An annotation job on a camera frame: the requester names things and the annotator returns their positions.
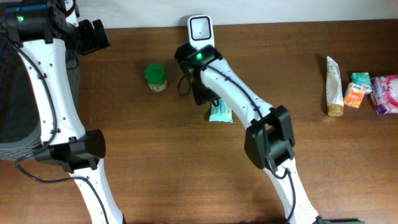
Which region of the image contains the green lid glass jar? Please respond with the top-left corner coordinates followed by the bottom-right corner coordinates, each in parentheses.
top-left (145, 64), bottom-right (167, 92)

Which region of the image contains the white gold cap tube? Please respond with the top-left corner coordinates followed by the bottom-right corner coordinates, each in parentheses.
top-left (326, 56), bottom-right (344, 117)

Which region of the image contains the grey plastic mesh basket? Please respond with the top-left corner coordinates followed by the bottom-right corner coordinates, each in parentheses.
top-left (1, 35), bottom-right (85, 161)

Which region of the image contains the orange tissue pack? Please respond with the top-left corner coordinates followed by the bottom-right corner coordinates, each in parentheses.
top-left (343, 83), bottom-right (366, 108)

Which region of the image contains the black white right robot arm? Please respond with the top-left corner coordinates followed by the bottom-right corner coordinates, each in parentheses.
top-left (174, 43), bottom-right (323, 224)

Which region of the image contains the white barcode scanner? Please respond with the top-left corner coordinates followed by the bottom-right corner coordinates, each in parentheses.
top-left (187, 15), bottom-right (215, 50)

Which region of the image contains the teal wet wipes pack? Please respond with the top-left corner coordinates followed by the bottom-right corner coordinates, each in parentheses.
top-left (209, 99), bottom-right (233, 123)

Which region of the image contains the teal white tissue pack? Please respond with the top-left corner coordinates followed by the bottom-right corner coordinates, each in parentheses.
top-left (351, 72), bottom-right (373, 94)

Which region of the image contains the purple red snack bag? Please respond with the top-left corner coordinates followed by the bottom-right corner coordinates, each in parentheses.
top-left (371, 75), bottom-right (397, 114)

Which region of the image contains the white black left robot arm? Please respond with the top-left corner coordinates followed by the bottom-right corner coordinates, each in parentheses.
top-left (1, 0), bottom-right (125, 223)

